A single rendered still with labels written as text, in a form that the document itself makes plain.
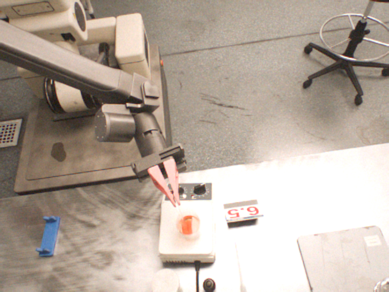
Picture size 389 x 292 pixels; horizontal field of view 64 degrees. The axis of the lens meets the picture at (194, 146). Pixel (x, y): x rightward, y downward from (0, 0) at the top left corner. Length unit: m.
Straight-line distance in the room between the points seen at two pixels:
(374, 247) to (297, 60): 1.60
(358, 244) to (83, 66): 0.72
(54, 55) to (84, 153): 0.90
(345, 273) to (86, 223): 0.64
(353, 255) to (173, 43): 1.91
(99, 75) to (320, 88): 1.67
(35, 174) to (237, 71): 1.36
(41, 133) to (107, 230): 0.88
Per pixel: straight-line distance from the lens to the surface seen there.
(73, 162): 1.48
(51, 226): 0.92
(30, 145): 1.64
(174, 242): 0.72
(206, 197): 0.78
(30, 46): 0.62
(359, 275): 0.84
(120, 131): 0.59
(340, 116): 2.01
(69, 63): 0.63
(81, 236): 0.89
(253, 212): 0.80
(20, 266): 0.94
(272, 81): 2.10
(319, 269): 0.81
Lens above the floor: 1.53
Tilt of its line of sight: 58 degrees down
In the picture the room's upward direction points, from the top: 9 degrees counter-clockwise
